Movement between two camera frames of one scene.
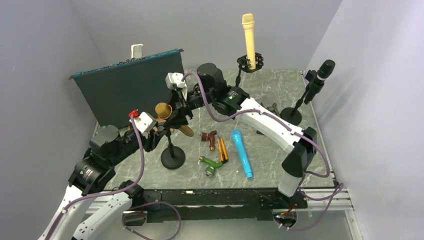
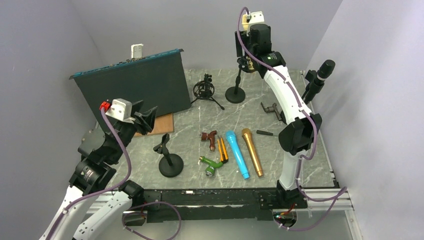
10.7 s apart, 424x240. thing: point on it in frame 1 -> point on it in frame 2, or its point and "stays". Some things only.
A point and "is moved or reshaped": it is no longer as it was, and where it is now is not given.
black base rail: x=215 y=204 stays
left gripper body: x=149 y=143 -> x=126 y=132
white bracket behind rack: x=136 y=51 stays
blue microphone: x=237 y=135 is moved or reshaped
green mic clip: x=210 y=170 stays
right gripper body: x=195 y=98 -> x=245 y=39
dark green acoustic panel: x=114 y=92 stays
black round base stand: x=172 y=157 is moved or reshaped
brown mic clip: x=205 y=136 stays
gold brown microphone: x=163 y=110 -> x=247 y=133
